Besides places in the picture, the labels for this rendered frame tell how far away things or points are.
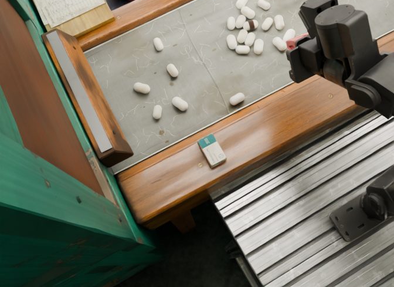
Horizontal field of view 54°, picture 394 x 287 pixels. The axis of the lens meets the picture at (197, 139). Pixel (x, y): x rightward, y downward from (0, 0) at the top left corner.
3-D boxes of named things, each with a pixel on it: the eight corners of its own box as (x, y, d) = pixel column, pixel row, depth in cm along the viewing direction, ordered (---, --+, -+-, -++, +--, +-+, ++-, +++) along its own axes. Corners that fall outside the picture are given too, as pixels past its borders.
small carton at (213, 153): (226, 160, 78) (227, 158, 77) (211, 168, 78) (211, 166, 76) (212, 135, 80) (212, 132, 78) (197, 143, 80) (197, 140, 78)
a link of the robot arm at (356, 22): (297, 29, 58) (360, 41, 48) (339, -1, 59) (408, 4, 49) (316, 90, 64) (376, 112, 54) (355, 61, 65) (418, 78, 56)
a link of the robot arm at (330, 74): (313, 51, 62) (340, 63, 57) (342, 33, 63) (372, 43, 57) (323, 85, 66) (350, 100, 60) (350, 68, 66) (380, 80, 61)
